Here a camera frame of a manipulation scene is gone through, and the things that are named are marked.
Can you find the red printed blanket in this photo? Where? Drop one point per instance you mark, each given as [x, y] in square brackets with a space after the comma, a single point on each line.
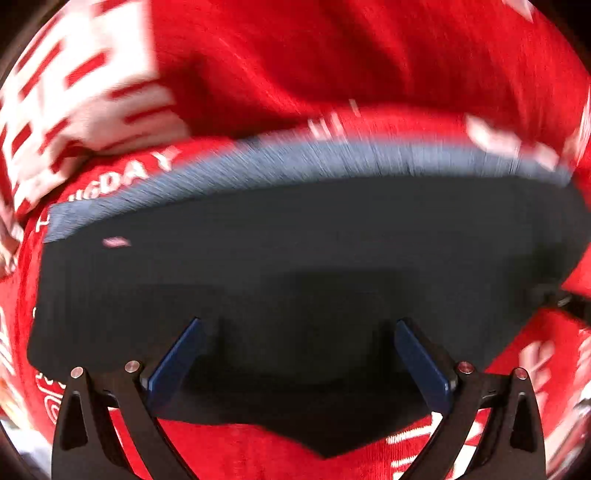
[300, 55]

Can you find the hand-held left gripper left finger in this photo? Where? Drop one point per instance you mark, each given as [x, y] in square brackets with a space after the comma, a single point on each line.
[178, 364]

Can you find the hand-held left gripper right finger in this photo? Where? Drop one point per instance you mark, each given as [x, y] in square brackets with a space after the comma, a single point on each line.
[422, 364]

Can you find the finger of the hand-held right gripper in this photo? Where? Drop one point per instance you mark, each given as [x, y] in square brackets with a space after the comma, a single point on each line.
[561, 301]

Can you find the black pants with grey waistband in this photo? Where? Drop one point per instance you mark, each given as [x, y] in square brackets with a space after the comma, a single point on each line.
[300, 254]

